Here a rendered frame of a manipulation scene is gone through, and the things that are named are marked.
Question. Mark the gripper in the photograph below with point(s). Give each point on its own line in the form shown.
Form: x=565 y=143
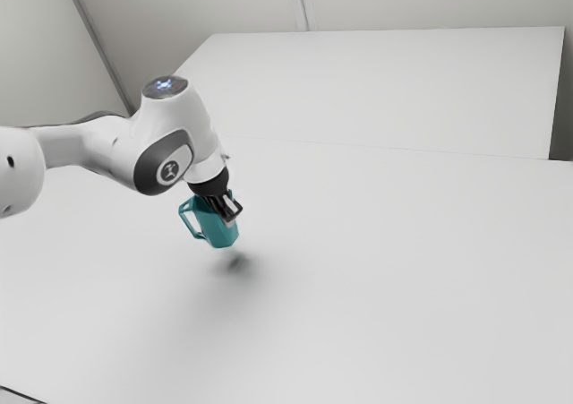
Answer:
x=209 y=189

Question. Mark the teal faceted mug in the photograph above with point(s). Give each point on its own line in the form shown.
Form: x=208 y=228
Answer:
x=215 y=229

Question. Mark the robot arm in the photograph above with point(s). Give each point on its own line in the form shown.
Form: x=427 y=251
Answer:
x=170 y=122

